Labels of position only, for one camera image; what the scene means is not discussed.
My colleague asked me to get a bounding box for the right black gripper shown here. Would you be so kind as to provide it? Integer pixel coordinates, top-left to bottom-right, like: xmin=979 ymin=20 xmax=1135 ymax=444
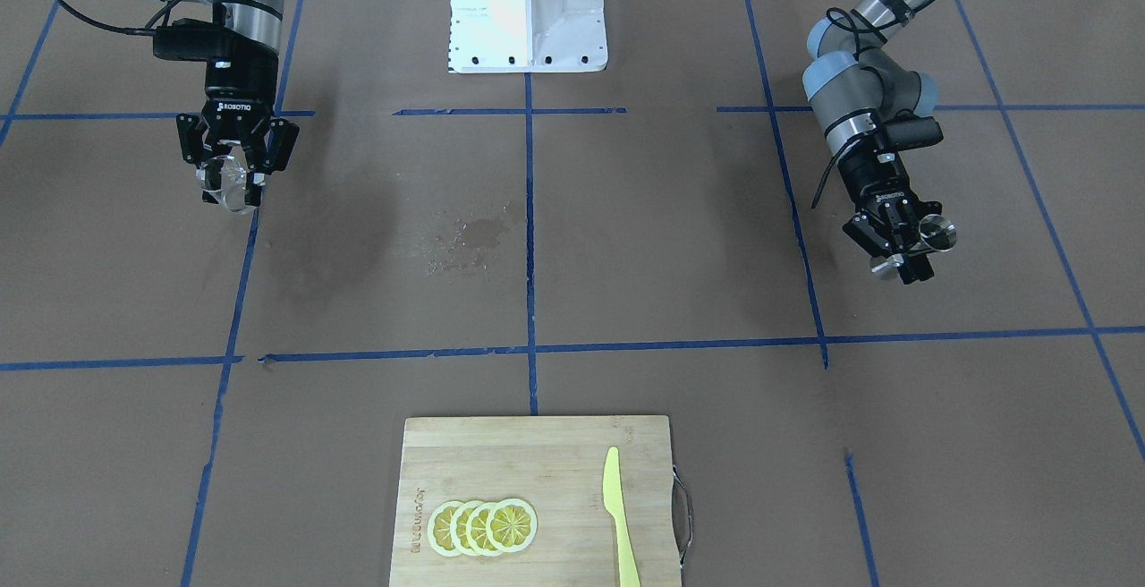
xmin=175 ymin=57 xmax=300 ymax=208

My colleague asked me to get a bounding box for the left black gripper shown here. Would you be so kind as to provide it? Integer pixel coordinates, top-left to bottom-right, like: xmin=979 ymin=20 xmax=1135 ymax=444
xmin=837 ymin=149 xmax=947 ymax=285

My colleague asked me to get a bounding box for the steel double jigger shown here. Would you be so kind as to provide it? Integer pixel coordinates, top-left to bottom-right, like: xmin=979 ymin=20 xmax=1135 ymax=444
xmin=897 ymin=215 xmax=958 ymax=285

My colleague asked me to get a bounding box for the clear glass cup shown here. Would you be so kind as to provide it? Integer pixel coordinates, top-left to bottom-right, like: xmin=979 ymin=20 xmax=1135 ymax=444
xmin=196 ymin=154 xmax=260 ymax=215

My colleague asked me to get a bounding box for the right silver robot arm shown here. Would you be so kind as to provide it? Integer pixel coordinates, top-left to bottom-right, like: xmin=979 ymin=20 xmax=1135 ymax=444
xmin=152 ymin=0 xmax=299 ymax=213

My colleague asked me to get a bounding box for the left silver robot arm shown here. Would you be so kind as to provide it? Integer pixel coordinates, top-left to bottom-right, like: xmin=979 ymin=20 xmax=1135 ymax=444
xmin=802 ymin=0 xmax=957 ymax=285

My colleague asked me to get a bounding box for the yellow plastic knife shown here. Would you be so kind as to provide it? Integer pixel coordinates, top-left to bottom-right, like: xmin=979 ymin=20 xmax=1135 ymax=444
xmin=602 ymin=446 xmax=641 ymax=586

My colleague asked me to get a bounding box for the wooden cutting board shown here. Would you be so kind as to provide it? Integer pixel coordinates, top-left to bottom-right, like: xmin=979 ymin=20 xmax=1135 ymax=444
xmin=389 ymin=415 xmax=684 ymax=586

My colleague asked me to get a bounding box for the lemon slice farthest from knife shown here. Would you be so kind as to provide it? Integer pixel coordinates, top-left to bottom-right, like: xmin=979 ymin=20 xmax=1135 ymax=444
xmin=428 ymin=500 xmax=461 ymax=557

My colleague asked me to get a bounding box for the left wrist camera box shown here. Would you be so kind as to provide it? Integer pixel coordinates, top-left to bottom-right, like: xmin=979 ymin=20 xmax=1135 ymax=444
xmin=882 ymin=116 xmax=943 ymax=152

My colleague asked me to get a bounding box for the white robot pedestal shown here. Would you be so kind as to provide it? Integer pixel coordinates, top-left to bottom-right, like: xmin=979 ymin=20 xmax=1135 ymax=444
xmin=447 ymin=0 xmax=609 ymax=74

